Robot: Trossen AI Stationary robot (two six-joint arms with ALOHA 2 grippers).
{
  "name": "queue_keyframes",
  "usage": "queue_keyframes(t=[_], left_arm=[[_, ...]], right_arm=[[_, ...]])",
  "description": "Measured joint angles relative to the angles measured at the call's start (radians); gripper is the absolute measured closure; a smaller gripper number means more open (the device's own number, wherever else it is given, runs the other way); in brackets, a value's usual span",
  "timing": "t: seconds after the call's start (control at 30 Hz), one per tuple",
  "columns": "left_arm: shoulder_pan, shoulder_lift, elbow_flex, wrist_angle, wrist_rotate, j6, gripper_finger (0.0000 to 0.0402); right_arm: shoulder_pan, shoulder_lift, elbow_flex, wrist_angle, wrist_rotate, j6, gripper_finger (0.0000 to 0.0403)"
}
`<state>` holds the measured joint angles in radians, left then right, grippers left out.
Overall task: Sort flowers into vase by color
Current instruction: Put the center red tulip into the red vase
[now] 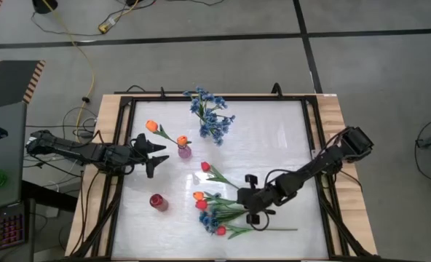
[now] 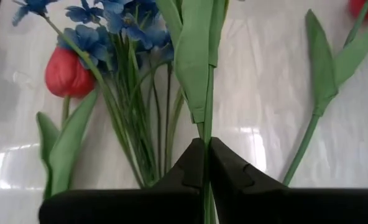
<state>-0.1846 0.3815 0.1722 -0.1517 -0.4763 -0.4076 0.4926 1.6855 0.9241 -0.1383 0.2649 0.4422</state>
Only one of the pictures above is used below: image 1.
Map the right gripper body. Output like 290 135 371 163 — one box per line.
236 186 277 215

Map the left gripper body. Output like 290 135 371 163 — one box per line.
108 140 149 174

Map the red artificial tulip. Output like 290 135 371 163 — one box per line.
195 199 248 219
200 162 241 190
215 223 298 240

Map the red ribbed glass vase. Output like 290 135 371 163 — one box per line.
149 193 169 213

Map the grey desk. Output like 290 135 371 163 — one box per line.
0 101 28 213

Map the large black striped-edge mat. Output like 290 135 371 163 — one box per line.
0 60 47 112

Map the backlit keyboard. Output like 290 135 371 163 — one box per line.
0 203 30 255

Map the black round floor object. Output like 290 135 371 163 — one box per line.
31 0 59 15

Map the black table frame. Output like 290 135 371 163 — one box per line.
69 90 380 262

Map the yellow cable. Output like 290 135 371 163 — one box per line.
40 0 96 123

